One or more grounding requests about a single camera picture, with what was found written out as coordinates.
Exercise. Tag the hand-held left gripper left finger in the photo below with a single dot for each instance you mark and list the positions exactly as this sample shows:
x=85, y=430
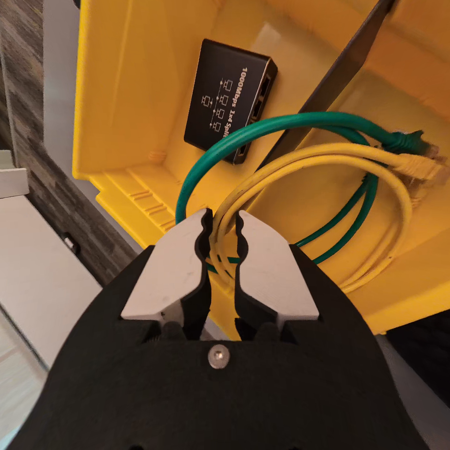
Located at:
x=165, y=267

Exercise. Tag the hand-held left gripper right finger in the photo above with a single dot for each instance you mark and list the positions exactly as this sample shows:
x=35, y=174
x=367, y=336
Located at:
x=274, y=274

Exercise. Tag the black ethernet splitter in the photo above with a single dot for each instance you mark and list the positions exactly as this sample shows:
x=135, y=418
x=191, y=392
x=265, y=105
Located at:
x=218, y=105

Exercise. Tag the yellow plastic bin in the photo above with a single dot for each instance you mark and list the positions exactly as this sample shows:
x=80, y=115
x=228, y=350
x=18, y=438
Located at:
x=133, y=88

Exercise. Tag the black bin divider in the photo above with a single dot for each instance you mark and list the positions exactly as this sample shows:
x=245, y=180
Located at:
x=348, y=59

